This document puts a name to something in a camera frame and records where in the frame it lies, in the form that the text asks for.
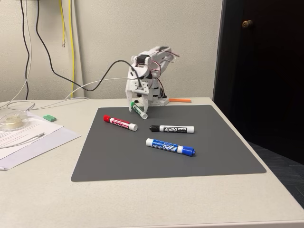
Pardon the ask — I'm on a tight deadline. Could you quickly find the green dry erase marker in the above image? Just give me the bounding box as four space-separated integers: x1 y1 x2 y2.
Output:
130 101 148 119

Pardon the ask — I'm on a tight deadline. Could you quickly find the red dry erase marker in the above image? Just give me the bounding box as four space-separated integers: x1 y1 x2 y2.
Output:
103 114 138 132

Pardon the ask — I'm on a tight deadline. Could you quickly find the black dry erase marker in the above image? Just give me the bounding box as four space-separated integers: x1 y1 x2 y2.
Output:
149 124 195 134

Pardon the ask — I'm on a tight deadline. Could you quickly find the blue dry erase marker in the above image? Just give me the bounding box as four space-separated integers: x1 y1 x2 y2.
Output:
145 138 197 157

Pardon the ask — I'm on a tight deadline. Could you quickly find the grey rubber mat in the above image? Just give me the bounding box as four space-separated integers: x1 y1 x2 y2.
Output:
70 104 267 182

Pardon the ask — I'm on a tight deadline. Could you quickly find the blank white paper sheet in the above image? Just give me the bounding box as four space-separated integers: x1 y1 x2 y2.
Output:
0 127 82 171

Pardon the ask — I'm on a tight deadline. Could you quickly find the printed white paper sheet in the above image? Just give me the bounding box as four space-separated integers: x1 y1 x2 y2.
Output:
0 111 65 155

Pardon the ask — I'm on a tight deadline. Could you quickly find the clear tape dispenser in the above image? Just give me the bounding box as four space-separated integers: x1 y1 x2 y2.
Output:
0 112 29 132

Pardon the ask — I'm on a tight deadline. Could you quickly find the dark door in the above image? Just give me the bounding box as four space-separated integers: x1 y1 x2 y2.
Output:
212 0 304 165

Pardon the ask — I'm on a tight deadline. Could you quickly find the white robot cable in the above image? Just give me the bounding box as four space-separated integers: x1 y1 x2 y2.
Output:
65 77 130 100

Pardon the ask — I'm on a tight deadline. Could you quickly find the long yellow wire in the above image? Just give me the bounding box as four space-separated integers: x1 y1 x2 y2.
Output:
69 0 76 98

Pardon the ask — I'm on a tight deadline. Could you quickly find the black camera cable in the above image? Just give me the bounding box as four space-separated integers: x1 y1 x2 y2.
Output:
35 0 143 92

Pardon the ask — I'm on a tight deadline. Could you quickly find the short yellow wire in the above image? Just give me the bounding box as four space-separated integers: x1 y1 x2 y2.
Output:
58 0 67 48

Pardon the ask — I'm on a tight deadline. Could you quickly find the looped white cable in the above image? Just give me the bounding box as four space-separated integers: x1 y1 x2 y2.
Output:
0 0 90 112

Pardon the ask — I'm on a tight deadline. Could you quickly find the thin white connector cable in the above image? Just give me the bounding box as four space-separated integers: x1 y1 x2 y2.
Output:
0 132 46 149

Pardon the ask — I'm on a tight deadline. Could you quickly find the black hanging cable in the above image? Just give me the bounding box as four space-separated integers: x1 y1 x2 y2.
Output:
20 0 33 101

